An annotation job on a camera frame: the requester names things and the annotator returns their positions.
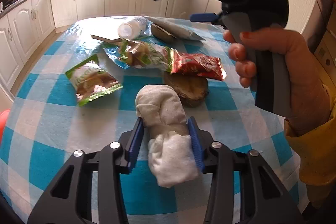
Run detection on green pea cookie packet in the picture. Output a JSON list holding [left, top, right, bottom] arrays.
[[65, 54, 123, 106]]

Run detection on orange plastic basin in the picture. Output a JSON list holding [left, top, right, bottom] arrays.
[[0, 109, 10, 142]]

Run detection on green-white snack bag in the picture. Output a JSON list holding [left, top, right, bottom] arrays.
[[119, 40, 172, 72]]

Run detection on white kitchen base cabinets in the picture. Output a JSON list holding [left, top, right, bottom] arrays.
[[1, 0, 221, 89]]

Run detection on white cloth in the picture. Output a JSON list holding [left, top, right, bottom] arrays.
[[135, 85, 199, 188]]

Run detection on stacked cardboard boxes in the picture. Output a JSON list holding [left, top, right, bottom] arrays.
[[314, 3, 336, 85]]

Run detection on clear plastic bottle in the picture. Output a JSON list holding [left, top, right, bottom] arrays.
[[117, 16, 148, 40]]

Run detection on person's right hand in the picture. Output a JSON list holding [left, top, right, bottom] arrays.
[[224, 28, 332, 119]]

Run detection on blue-white checked tablecloth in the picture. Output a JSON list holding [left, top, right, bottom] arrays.
[[1, 17, 308, 223]]

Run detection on yellow sleeve forearm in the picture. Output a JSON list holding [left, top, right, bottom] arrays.
[[283, 90, 336, 208]]

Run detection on grey foil pouch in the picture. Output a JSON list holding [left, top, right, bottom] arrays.
[[144, 16, 205, 41]]

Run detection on blue cartoon wet-wipes pack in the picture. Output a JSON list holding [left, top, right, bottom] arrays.
[[102, 42, 129, 69]]

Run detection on red snack wrapper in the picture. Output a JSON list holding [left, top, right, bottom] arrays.
[[170, 50, 227, 81]]

